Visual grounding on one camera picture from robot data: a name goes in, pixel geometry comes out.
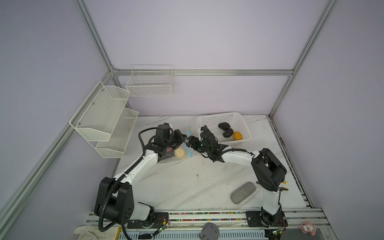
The aluminium rail base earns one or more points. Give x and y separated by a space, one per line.
289 218

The black toy fruit rear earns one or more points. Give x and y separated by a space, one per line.
224 126

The white mesh two-tier shelf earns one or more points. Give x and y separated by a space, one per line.
105 121

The clear zip bag blue zipper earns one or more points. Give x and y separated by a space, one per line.
173 146

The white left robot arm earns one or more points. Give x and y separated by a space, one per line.
115 203

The white cloth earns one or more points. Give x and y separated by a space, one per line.
93 233

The grey oval stone pad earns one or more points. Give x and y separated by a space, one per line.
243 192

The yellow-brown toy potato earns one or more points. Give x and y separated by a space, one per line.
237 136

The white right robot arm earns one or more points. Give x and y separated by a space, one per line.
269 171

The black toy avocado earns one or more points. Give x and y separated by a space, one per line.
228 133

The grey plastic device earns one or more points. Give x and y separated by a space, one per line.
210 231

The white plastic perforated basket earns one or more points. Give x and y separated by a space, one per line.
236 120

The cream toy potato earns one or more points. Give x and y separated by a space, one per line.
179 153

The white wire wall basket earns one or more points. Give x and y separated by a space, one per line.
151 81

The yellow handled pliers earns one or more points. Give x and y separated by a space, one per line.
283 187

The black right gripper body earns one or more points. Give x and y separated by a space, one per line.
204 149

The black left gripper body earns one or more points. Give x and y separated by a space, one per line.
174 140

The pink plush toy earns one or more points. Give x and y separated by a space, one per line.
308 228

